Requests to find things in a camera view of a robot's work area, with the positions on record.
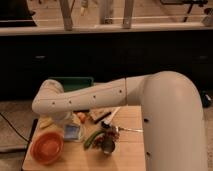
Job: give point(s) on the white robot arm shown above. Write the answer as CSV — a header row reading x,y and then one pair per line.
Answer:
x,y
172,114

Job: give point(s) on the metal measuring cup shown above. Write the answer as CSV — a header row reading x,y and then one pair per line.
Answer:
x,y
108,146

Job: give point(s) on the black marker pen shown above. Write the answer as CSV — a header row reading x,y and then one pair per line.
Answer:
x,y
102,117

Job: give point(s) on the green plastic tray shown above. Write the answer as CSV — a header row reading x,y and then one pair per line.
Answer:
x,y
75,83

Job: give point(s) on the dark grape bunch toy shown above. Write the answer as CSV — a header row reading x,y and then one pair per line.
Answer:
x,y
105,137

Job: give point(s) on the green cucumber toy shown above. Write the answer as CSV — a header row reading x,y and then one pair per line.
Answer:
x,y
90,139

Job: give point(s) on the yellow banana toy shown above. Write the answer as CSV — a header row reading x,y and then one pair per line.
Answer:
x,y
45,122

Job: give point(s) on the orange plastic bowl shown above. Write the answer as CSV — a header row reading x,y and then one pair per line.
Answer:
x,y
47,148

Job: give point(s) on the white handled black spatula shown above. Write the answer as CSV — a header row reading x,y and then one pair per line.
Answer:
x,y
106,122

